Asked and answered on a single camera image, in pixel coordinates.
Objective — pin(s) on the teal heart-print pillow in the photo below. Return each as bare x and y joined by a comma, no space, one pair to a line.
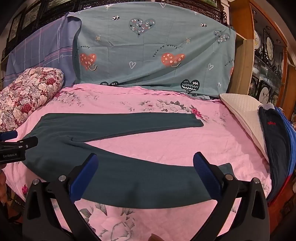
143,58

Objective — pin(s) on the navy garment with red logo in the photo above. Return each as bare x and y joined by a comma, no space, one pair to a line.
275,143

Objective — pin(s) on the round plate with bird print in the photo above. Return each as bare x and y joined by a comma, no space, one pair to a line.
264,93

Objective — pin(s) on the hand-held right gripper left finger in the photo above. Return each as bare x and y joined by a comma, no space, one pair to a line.
84,177

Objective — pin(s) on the white quilted pillow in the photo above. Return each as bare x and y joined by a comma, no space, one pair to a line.
242,111

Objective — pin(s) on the white round decorative plate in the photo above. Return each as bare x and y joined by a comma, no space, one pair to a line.
269,46

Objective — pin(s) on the person's left hand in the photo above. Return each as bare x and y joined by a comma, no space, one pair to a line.
2,187

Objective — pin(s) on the blue garment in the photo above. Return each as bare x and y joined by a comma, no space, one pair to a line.
291,139

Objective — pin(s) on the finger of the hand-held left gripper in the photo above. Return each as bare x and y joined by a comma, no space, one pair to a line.
25,142
8,135

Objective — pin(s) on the wooden bed frame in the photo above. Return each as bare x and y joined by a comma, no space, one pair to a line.
278,215

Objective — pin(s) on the blue plaid pillow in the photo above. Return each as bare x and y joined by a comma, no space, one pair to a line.
41,51

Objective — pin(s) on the dark green pants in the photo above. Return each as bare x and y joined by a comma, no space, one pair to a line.
138,180

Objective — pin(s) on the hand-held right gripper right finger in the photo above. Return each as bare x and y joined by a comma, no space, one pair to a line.
205,176

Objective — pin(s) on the red floral pillow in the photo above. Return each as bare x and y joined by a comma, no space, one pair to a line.
27,97

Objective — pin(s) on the pink floral bed sheet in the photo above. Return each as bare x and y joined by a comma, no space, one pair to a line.
161,148

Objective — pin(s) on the wooden display cabinet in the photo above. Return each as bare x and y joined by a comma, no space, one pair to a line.
242,20

